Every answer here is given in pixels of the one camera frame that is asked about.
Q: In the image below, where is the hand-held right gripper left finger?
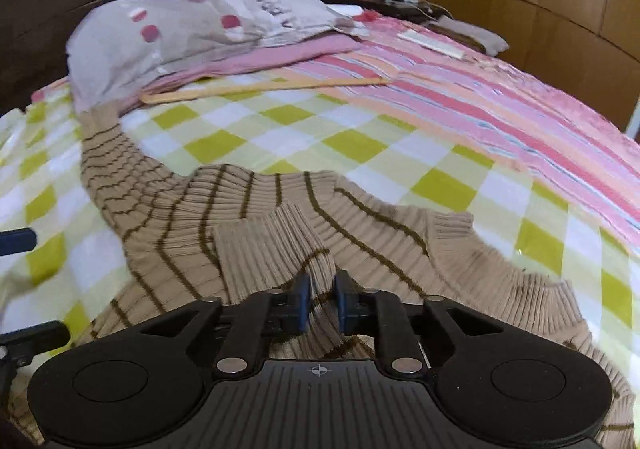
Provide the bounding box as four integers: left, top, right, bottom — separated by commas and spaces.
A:
142, 273, 313, 380

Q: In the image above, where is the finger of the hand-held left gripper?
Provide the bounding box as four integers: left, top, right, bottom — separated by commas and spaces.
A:
0, 227, 37, 256
0, 320, 71, 361

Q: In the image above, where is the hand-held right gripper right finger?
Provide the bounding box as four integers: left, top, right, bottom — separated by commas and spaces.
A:
334, 270, 503, 378

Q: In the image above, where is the beige striped knit sweater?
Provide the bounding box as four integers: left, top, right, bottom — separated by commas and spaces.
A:
80, 106, 638, 449

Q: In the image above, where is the green checkered bed sheet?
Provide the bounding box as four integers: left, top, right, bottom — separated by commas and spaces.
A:
0, 61, 640, 430

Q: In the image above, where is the long wooden stick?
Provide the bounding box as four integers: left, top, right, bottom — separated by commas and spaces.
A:
140, 76, 388, 104

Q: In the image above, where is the pink striped blanket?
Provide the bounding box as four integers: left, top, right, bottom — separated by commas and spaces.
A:
270, 11, 640, 250

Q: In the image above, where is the grey pillow with pink dots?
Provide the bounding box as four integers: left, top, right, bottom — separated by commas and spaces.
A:
66, 0, 368, 112

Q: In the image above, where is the white remote control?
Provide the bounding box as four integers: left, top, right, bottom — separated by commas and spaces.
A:
397, 29, 463, 61

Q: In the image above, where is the folded beige cloth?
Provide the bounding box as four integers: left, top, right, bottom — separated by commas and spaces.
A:
427, 15, 510, 54

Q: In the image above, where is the dark nightstand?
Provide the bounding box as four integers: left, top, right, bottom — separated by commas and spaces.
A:
345, 0, 443, 20

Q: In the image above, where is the white cable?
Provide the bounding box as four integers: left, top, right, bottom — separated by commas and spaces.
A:
395, 0, 453, 20

